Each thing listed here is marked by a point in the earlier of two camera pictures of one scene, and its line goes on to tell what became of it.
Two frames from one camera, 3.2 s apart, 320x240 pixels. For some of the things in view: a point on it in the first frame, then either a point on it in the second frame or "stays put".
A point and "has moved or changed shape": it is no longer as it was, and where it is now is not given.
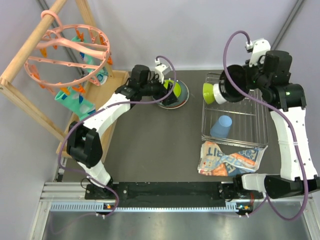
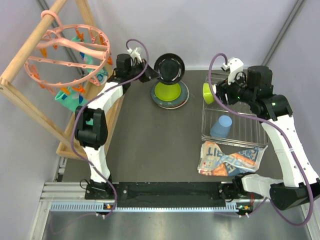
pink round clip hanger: x=69 y=54 stays put
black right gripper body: x=255 y=78 → x=234 y=92
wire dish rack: x=248 y=124 stays put
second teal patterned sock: x=100 y=73 stays put
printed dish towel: x=213 y=161 stays put
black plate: x=239 y=75 has moved or changed shape
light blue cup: x=221 y=128 stays put
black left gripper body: x=156 y=87 → x=139 y=67
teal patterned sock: x=75 y=99 stays put
